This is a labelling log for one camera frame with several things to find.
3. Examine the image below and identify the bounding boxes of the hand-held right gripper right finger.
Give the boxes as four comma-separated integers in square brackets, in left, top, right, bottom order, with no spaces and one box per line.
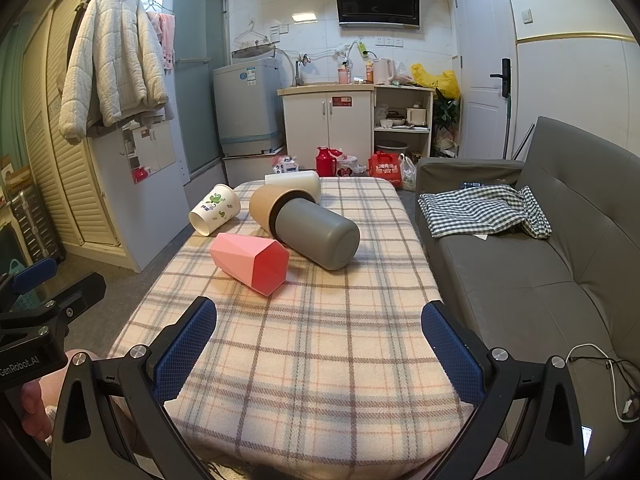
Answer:
[421,300,588,480]

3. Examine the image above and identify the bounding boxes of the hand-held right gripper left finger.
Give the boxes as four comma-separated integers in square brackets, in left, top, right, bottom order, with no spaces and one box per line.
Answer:
[50,296,218,480]

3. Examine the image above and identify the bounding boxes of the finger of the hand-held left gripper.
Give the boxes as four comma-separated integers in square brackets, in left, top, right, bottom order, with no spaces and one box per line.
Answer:
[0,256,59,302]
[42,272,108,328]

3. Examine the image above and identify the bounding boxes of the pink faceted cup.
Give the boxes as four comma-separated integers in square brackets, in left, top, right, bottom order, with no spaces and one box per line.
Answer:
[210,232,291,299]

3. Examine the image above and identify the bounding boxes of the white cup with frog print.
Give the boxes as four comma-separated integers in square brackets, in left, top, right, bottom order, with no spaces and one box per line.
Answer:
[188,184,242,236]

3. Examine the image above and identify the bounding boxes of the brown cup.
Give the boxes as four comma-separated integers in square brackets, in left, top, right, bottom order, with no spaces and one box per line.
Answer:
[249,185,317,235]

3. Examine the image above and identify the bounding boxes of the grey cup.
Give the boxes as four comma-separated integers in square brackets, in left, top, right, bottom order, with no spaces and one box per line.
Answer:
[272,197,361,272]

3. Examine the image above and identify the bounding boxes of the plain white cup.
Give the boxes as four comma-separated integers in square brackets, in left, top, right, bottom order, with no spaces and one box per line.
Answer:
[265,170,322,204]

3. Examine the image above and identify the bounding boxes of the person's left hand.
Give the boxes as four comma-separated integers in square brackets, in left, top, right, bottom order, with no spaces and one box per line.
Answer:
[20,377,55,446]

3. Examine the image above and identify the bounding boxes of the teal basket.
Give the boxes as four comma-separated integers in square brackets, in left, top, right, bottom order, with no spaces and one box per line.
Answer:
[7,259,42,312]

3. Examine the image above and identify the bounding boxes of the silver suitcase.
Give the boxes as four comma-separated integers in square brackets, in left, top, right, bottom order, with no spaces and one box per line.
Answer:
[7,180,66,267]

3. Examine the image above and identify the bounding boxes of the grey sofa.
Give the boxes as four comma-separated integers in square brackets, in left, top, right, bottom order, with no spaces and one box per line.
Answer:
[415,116,640,477]

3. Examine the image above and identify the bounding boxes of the louvered wardrobe door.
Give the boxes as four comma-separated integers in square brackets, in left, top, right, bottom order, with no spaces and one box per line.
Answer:
[22,0,124,262]

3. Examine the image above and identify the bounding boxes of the plaid blanket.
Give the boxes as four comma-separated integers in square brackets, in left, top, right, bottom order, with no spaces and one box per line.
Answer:
[111,177,476,479]

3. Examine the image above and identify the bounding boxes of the green checked cloth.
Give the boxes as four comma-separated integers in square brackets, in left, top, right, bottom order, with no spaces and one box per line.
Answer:
[418,184,553,240]

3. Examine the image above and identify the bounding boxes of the red shopping bag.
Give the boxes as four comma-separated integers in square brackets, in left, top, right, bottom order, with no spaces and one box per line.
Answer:
[369,151,404,190]

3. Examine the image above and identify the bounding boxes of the white printed plastic bag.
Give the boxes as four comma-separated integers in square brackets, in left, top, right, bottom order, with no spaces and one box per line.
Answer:
[335,152,369,178]

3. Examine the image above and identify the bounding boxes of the white padded jacket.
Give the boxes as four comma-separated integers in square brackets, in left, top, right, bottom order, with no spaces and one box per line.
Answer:
[58,0,170,142]

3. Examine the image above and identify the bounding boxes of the red thermos jug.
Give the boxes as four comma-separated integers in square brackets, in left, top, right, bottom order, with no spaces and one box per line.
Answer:
[315,146,335,177]

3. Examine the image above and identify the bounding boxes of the frosted glass door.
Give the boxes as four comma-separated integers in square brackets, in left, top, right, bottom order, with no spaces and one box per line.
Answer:
[174,0,229,182]

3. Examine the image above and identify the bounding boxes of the green plant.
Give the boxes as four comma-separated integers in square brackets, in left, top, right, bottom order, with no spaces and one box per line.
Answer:
[433,88,461,137]

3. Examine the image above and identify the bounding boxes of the open white shelf unit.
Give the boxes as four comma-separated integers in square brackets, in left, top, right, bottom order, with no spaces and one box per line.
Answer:
[372,85,435,162]

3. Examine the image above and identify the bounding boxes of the grey washing machine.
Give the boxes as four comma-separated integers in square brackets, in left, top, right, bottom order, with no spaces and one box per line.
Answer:
[213,57,287,158]

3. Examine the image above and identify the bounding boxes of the white sink cabinet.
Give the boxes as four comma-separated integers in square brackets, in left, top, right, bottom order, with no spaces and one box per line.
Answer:
[278,85,376,164]

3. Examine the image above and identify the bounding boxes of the pink hanging garment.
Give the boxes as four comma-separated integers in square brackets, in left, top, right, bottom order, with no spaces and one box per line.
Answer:
[146,11,177,71]

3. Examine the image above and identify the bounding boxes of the yellow plastic bag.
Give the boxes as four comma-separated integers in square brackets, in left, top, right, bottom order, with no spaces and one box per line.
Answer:
[411,63,461,100]

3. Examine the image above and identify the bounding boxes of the white electric kettle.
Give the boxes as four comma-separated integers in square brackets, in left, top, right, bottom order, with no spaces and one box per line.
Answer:
[372,58,396,86]

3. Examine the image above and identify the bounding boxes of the metal basin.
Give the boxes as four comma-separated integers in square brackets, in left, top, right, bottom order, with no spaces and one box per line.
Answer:
[231,44,277,64]

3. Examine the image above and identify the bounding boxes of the white door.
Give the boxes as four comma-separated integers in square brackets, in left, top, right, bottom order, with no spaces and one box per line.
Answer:
[451,0,519,161]

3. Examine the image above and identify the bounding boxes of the white charger cable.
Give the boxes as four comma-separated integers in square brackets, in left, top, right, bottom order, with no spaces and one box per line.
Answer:
[565,343,635,424]

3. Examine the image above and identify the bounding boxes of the black door handle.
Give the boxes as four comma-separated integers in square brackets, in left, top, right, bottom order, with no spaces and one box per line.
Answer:
[490,58,512,97]

